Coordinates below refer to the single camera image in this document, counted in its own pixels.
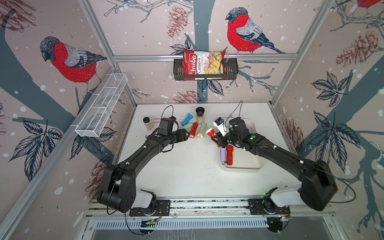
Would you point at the red cassava chips bag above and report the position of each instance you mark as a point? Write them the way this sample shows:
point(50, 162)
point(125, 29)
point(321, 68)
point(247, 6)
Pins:
point(203, 63)

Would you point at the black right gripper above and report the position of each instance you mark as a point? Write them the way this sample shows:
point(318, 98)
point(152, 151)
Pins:
point(220, 140)

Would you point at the large red flashlight white logo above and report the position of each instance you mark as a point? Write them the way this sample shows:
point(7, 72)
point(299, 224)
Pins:
point(211, 133)

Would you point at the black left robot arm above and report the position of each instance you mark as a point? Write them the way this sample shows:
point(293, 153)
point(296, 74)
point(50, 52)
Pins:
point(118, 186)

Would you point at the medium green flashlight yellow rim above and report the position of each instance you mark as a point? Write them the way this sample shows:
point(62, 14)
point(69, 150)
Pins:
point(188, 126)

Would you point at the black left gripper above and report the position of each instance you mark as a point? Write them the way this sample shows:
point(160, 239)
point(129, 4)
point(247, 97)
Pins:
point(182, 134)

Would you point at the black wall basket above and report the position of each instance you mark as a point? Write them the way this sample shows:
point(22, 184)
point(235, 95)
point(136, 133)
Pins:
point(225, 70)

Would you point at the glass spice grinder black cap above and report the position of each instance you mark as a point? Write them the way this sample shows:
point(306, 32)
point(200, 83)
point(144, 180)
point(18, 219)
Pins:
point(200, 115)

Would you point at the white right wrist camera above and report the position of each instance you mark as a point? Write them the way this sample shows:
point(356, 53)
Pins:
point(220, 124)

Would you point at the large purple flashlight yellow rim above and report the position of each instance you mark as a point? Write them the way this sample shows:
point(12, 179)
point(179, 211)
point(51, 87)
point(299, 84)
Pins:
point(223, 156)

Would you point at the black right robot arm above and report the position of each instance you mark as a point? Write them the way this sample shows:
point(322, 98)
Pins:
point(318, 185)

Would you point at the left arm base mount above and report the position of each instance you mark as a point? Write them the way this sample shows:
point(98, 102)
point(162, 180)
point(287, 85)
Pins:
point(146, 204)

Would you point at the white wire mesh shelf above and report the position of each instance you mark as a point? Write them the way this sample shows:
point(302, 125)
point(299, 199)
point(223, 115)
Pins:
point(102, 106)

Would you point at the small glass jar black lid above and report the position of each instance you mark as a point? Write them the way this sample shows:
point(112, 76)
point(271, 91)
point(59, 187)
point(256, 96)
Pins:
point(148, 123)

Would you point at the cream plastic storage tray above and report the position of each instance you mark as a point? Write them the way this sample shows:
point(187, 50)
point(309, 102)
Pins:
point(243, 162)

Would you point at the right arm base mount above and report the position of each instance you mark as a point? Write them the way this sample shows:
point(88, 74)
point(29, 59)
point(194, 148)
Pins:
point(265, 206)

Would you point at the small red flashlight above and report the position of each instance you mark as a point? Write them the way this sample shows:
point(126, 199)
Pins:
point(193, 130)

